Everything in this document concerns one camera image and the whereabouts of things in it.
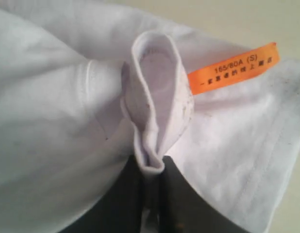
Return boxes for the white t-shirt red lettering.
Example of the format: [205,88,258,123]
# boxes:
[0,0,300,233]

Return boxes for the orange perforated tag loop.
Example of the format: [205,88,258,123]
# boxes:
[188,42,280,95]

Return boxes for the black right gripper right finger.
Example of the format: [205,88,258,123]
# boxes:
[159,156,240,233]

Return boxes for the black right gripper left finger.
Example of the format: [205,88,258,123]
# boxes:
[62,155,144,233]

